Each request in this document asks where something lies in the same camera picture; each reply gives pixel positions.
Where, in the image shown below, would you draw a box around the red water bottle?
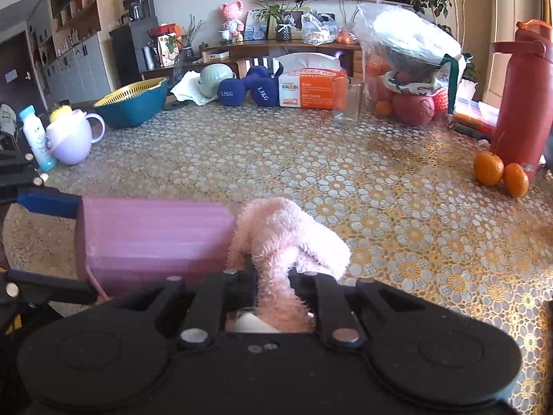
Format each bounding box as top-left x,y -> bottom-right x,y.
489,19 -> 553,179

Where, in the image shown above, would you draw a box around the colourful snack box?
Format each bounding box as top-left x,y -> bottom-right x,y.
157,32 -> 181,68

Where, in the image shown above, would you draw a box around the green ribbon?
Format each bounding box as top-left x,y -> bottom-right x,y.
442,53 -> 472,116

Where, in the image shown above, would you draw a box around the red basket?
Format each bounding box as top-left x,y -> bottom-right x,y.
431,86 -> 451,116

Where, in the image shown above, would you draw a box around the teal basin with yellow colander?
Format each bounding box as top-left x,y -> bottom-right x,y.
94,76 -> 169,129

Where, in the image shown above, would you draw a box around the pink bear figure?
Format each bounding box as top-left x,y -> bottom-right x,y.
220,2 -> 245,43

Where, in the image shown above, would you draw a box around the clear drinking glass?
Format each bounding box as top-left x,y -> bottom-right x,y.
332,76 -> 363,126

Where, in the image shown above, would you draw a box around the pink fluffy cloth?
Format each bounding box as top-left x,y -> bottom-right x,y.
225,197 -> 352,333

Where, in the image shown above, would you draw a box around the plastic bag of food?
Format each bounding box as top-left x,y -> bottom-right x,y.
301,11 -> 339,46

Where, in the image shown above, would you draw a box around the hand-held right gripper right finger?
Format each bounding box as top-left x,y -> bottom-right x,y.
289,270 -> 416,351

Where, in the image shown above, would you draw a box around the floral lace tablecloth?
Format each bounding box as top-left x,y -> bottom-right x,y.
0,91 -> 553,415

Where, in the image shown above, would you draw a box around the patterned bowl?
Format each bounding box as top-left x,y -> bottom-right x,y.
384,71 -> 450,96

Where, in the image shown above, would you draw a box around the wooden low sideboard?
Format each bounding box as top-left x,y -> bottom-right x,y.
151,38 -> 364,81

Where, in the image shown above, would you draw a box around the white bottle with blue cap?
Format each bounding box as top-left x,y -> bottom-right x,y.
18,105 -> 58,172

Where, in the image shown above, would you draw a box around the wooden wall shelf unit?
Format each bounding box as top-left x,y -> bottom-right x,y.
26,0 -> 114,104

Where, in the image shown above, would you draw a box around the orange and white tissue pack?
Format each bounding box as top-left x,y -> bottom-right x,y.
276,53 -> 349,110

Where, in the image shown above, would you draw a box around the pink ribbed container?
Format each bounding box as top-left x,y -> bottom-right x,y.
75,197 -> 238,300

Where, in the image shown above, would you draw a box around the stack of books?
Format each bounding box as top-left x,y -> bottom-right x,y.
452,99 -> 499,140

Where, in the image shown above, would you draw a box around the clear plastic bag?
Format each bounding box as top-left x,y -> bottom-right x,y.
353,2 -> 464,96

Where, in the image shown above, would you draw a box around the lilac lidded mug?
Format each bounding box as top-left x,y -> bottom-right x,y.
45,110 -> 106,166

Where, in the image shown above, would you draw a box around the steel bowl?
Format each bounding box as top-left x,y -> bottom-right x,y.
379,38 -> 447,79

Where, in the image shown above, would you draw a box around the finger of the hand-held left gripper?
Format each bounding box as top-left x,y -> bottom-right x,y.
0,269 -> 99,312
0,151 -> 84,220

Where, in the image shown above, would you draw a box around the small mandarin orange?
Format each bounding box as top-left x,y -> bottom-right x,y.
503,163 -> 530,199

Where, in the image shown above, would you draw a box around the large mandarin orange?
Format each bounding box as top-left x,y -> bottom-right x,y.
473,151 -> 506,186

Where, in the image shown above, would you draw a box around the pink round ball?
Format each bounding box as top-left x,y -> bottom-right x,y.
392,92 -> 436,128

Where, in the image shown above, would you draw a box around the blue dumbbell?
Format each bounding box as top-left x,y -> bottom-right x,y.
217,69 -> 256,107
242,65 -> 281,108

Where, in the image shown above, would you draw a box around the black cabinet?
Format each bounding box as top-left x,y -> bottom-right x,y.
108,0 -> 161,88

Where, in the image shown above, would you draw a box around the pale green round bowl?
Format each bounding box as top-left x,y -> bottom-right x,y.
198,63 -> 238,98

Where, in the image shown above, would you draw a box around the white cloth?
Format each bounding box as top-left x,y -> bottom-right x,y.
170,70 -> 217,107

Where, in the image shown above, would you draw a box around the potted plant in patterned pot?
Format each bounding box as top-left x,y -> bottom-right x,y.
254,0 -> 300,43

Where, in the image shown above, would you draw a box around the photo frame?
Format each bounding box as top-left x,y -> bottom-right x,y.
267,6 -> 312,40

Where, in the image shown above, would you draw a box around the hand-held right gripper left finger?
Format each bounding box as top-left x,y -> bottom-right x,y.
116,268 -> 260,352

